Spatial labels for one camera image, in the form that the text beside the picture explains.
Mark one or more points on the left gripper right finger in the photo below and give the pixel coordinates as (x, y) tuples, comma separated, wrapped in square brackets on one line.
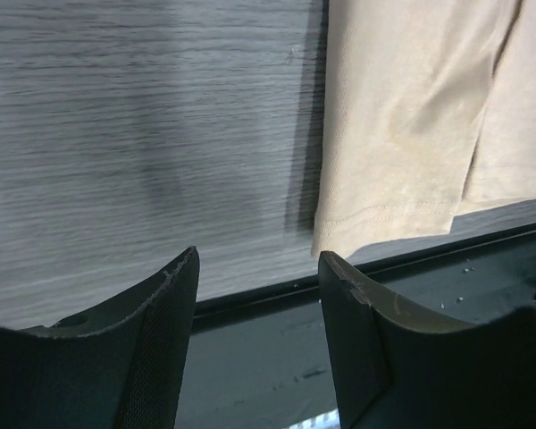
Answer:
[(398, 364)]

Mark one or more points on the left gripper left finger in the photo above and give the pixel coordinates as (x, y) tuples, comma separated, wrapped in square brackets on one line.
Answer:
[(118, 364)]

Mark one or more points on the beige t shirt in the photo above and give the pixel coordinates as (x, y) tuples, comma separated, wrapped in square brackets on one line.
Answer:
[(429, 113)]

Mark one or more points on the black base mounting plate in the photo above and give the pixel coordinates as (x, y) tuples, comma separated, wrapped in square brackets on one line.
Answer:
[(260, 359)]

